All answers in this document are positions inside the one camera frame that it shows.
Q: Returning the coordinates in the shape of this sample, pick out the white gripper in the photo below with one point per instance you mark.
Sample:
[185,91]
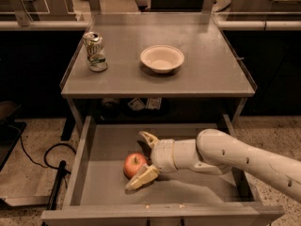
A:
[162,156]

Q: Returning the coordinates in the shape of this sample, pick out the white horizontal rail pipe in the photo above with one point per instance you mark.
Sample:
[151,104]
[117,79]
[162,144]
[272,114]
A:
[224,25]

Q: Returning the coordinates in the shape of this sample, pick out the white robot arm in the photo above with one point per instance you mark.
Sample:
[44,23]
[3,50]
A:
[214,152]

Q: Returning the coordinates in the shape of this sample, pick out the white paper bowl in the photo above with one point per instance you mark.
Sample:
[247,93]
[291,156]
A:
[162,58]

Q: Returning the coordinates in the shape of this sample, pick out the red apple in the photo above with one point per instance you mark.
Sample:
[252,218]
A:
[132,163]

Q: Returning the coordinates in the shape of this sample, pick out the crushed green soda can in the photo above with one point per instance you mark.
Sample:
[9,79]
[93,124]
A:
[95,52]

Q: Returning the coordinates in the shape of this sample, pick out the white label card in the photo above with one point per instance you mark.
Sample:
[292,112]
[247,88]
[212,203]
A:
[136,104]
[154,103]

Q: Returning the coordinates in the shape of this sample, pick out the grey open drawer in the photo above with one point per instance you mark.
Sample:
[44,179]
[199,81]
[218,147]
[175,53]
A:
[96,194]

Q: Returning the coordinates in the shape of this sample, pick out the dark equipment base left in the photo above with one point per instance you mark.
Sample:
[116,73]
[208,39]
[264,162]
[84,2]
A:
[10,130]

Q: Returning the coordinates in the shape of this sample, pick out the white label card left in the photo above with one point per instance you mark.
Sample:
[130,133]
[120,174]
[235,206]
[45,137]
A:
[136,104]

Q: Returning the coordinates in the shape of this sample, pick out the black power strip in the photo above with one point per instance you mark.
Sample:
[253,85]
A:
[61,172]

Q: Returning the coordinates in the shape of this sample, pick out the grey counter cabinet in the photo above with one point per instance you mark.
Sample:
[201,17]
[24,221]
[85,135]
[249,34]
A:
[210,83]

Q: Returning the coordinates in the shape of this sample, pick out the white label card right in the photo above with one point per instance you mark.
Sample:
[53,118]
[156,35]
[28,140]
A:
[154,103]

